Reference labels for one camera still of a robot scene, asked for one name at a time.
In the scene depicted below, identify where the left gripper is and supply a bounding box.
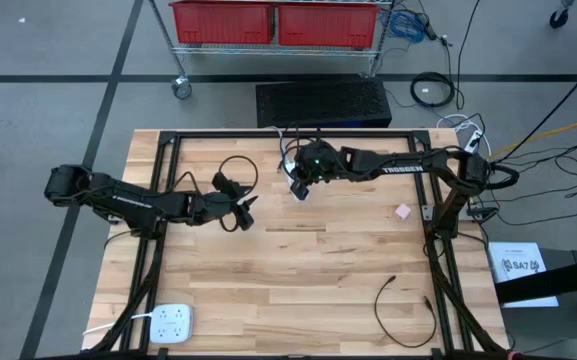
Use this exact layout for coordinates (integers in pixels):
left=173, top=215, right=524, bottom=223
left=183, top=172, right=259, bottom=232

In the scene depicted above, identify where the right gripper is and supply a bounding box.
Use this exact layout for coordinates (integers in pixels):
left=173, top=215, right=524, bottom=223
left=287, top=140, right=344, bottom=200

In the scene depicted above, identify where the white power strip with USB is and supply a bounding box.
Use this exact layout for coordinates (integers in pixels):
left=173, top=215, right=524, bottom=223
left=271, top=125, right=313, bottom=202

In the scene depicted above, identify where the long black USB cable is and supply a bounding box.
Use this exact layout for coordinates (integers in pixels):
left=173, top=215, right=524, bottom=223
left=170, top=154, right=260, bottom=234

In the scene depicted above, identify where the white square outlet hub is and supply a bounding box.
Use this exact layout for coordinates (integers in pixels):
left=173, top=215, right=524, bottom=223
left=81, top=302, right=195, bottom=346

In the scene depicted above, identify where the red plastic bin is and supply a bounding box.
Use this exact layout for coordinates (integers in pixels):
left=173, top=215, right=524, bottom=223
left=168, top=0, right=276, bottom=46
left=276, top=2, right=382, bottom=50

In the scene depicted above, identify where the white floor power strip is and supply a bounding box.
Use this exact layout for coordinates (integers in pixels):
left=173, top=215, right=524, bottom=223
left=435, top=113, right=493, bottom=159

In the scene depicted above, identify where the white printed paper sheet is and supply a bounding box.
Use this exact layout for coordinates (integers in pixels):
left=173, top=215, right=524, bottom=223
left=486, top=241, right=561, bottom=309

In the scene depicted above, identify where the black side stand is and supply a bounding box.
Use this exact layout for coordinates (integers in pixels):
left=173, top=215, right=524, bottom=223
left=494, top=254, right=577, bottom=360

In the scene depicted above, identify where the black caster wheel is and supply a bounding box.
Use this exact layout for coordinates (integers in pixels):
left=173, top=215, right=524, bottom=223
left=547, top=0, right=575, bottom=30

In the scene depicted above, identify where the black aluminium table frame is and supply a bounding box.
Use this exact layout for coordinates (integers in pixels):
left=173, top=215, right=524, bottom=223
left=85, top=128, right=512, bottom=359

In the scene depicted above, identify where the metal wire shelf cart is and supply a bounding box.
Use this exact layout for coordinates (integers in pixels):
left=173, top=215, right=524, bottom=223
left=146, top=0, right=398, bottom=101

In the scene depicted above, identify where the black coiled floor cable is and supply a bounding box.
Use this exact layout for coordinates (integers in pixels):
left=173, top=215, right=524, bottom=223
left=409, top=71, right=457, bottom=110

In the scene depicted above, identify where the short black USB cable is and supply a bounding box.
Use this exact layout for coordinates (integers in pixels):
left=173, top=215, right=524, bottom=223
left=373, top=274, right=438, bottom=350

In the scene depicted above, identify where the blue coiled cable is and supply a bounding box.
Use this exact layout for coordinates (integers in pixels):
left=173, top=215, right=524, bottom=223
left=386, top=9, right=428, bottom=44

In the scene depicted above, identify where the black corrugated cable loop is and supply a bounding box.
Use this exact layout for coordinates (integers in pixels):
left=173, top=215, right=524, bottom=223
left=487, top=163, right=521, bottom=191

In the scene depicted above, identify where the yellow floor cable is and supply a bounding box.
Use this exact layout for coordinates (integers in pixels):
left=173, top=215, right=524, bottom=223
left=487, top=113, right=577, bottom=161

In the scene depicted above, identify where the thick black floor cable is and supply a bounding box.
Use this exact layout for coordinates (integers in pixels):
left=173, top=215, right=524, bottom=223
left=495, top=49, right=577, bottom=164

